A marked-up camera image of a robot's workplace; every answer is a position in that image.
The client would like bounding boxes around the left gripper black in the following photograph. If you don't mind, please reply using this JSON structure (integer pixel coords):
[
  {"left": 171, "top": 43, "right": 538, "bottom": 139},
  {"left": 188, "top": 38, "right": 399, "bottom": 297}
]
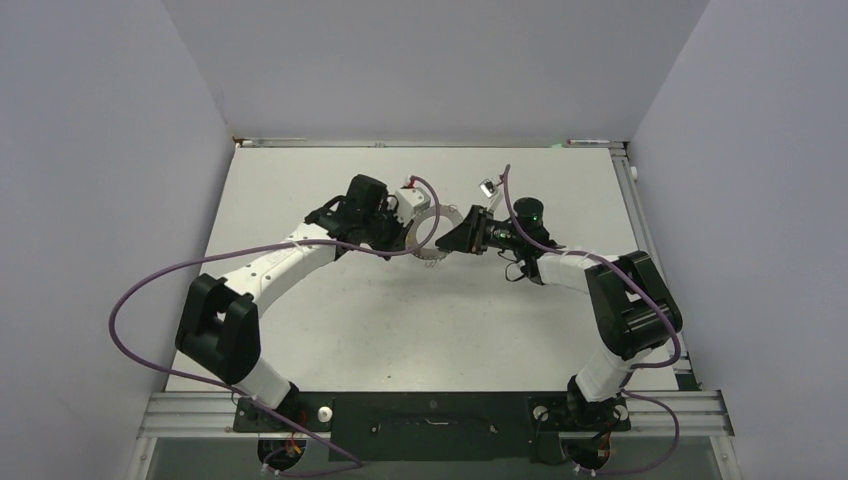
[{"left": 360, "top": 201, "right": 412, "bottom": 261}]

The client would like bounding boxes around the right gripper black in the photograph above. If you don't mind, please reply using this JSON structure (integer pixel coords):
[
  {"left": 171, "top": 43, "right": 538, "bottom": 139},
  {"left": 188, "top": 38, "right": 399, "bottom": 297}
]
[{"left": 437, "top": 205, "right": 526, "bottom": 255}]

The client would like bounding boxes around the perforated metal ring disc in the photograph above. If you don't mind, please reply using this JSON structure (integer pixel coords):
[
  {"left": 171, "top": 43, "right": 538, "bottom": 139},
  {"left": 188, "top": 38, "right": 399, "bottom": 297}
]
[{"left": 406, "top": 205, "right": 463, "bottom": 268}]

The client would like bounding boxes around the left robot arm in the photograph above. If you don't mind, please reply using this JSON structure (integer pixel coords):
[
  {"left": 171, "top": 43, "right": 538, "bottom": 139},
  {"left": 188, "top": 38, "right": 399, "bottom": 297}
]
[{"left": 175, "top": 174, "right": 432, "bottom": 430}]

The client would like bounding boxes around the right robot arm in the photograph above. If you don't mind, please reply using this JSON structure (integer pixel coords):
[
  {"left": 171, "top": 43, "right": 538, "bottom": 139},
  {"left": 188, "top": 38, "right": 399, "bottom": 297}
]
[{"left": 435, "top": 197, "right": 682, "bottom": 428}]

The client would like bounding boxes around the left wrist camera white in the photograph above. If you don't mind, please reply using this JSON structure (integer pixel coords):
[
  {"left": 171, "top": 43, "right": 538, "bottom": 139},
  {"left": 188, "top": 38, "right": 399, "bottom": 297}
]
[{"left": 394, "top": 187, "right": 431, "bottom": 225}]

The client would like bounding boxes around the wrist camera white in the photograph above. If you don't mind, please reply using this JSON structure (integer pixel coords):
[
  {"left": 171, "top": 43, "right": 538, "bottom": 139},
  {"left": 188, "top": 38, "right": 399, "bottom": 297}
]
[
  {"left": 479, "top": 179, "right": 499, "bottom": 199},
  {"left": 394, "top": 187, "right": 431, "bottom": 225}
]

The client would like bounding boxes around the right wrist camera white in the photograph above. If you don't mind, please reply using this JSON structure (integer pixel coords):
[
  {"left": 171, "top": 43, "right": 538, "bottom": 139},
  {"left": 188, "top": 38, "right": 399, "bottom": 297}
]
[{"left": 479, "top": 179, "right": 499, "bottom": 199}]

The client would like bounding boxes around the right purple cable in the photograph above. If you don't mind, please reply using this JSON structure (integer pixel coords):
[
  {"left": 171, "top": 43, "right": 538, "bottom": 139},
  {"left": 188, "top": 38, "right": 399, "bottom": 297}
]
[{"left": 500, "top": 164, "right": 684, "bottom": 477}]

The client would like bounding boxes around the purple cable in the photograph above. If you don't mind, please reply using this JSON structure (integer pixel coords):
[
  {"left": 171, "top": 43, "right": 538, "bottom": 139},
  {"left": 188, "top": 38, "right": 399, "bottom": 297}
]
[
  {"left": 500, "top": 164, "right": 684, "bottom": 477},
  {"left": 108, "top": 174, "right": 442, "bottom": 478}
]

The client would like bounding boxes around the aluminium back rail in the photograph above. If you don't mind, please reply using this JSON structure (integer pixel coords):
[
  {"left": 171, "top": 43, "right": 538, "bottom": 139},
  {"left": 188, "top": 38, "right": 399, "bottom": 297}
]
[{"left": 233, "top": 137, "right": 627, "bottom": 150}]

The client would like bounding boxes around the aluminium rail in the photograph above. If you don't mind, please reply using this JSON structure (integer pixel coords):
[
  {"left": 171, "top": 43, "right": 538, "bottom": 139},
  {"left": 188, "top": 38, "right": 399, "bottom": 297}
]
[
  {"left": 233, "top": 137, "right": 627, "bottom": 150},
  {"left": 137, "top": 391, "right": 734, "bottom": 438},
  {"left": 610, "top": 147, "right": 660, "bottom": 266}
]

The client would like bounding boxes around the aluminium right side rail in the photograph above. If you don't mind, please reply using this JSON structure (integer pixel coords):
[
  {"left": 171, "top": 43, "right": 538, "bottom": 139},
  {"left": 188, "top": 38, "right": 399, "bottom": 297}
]
[{"left": 610, "top": 147, "right": 660, "bottom": 266}]

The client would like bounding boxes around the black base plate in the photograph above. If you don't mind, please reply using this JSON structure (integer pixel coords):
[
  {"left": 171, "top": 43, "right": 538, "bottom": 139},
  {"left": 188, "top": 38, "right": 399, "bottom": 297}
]
[{"left": 233, "top": 390, "right": 632, "bottom": 465}]

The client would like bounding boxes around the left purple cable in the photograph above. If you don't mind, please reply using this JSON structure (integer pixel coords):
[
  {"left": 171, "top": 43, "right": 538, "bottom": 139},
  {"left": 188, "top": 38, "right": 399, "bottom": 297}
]
[{"left": 108, "top": 174, "right": 442, "bottom": 478}]

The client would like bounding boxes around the aluminium front rail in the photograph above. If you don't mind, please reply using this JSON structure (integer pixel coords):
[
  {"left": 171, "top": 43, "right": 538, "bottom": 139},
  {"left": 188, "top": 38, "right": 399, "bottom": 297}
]
[{"left": 137, "top": 391, "right": 734, "bottom": 438}]

